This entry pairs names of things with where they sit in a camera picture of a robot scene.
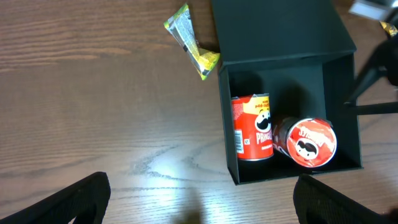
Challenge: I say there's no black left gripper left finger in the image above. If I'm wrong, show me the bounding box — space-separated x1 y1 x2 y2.
1 172 111 224

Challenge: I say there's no dark Pringles can red lid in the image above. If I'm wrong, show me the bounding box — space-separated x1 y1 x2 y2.
272 117 337 168

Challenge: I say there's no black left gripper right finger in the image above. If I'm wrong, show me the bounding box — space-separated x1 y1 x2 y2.
293 174 397 224

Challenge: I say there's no long yellow snack packet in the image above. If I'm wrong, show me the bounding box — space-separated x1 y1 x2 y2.
379 21 398 39

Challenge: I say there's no green yellow snack packet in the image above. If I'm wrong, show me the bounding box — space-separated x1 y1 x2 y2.
164 3 220 80

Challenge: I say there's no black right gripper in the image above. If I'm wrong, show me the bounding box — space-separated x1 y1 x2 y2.
344 37 398 115

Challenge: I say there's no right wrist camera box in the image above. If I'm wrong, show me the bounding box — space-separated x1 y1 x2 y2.
349 0 397 21

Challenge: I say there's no black open gift box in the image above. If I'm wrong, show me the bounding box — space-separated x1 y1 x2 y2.
211 0 363 185

